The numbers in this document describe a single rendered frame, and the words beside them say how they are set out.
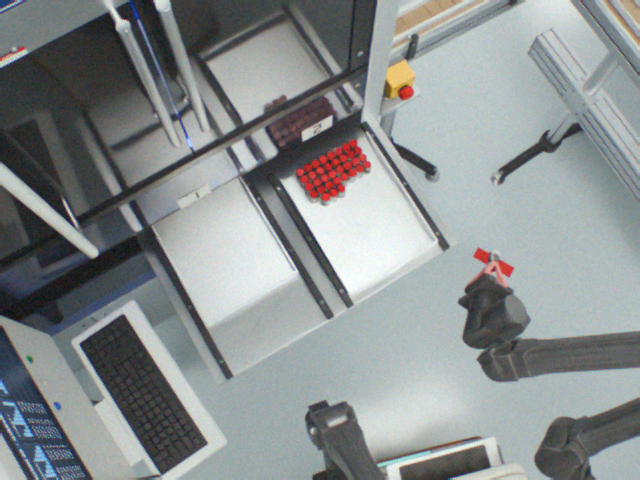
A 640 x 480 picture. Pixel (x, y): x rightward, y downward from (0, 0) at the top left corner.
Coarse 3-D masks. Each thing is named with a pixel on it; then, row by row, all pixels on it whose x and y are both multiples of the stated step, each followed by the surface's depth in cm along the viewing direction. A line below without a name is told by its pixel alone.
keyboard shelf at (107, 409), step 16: (128, 304) 188; (112, 320) 187; (128, 320) 187; (144, 320) 187; (80, 336) 186; (144, 336) 186; (80, 352) 185; (160, 352) 185; (160, 368) 184; (176, 368) 184; (176, 384) 183; (112, 400) 182; (192, 400) 182; (112, 416) 181; (192, 416) 181; (208, 416) 181; (112, 432) 180; (128, 432) 180; (208, 432) 180; (128, 448) 179; (208, 448) 179; (192, 464) 178
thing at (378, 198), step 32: (384, 160) 187; (288, 192) 185; (352, 192) 188; (384, 192) 188; (320, 224) 186; (352, 224) 186; (384, 224) 186; (416, 224) 186; (352, 256) 184; (384, 256) 184; (352, 288) 181
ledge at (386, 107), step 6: (414, 84) 197; (414, 90) 196; (414, 96) 196; (384, 102) 195; (390, 102) 195; (396, 102) 195; (402, 102) 195; (408, 102) 197; (384, 108) 195; (390, 108) 195; (396, 108) 196; (378, 114) 196; (384, 114) 195
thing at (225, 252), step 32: (224, 192) 188; (160, 224) 186; (192, 224) 186; (224, 224) 186; (256, 224) 186; (192, 256) 184; (224, 256) 184; (256, 256) 184; (288, 256) 180; (192, 288) 181; (224, 288) 181; (256, 288) 182
